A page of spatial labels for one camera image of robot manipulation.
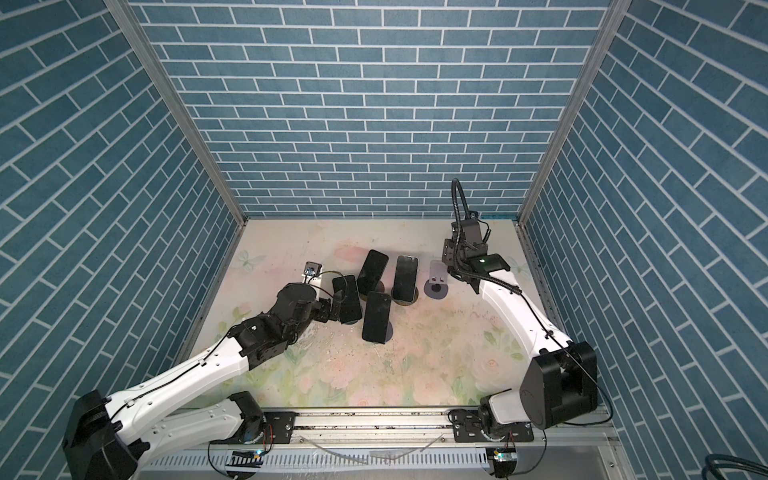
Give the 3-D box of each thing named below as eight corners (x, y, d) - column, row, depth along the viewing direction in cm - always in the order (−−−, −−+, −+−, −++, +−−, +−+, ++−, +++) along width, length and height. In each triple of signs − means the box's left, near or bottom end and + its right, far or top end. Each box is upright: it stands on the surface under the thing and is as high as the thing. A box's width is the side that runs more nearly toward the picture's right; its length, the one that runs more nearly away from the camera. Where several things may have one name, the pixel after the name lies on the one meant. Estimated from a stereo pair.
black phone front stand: (365, 344, 89) (361, 328, 81) (367, 310, 97) (365, 292, 88) (389, 344, 89) (389, 328, 81) (390, 310, 97) (389, 292, 88)
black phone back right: (393, 304, 98) (392, 281, 88) (397, 278, 105) (397, 254, 94) (414, 307, 98) (416, 284, 87) (417, 281, 104) (419, 256, 94)
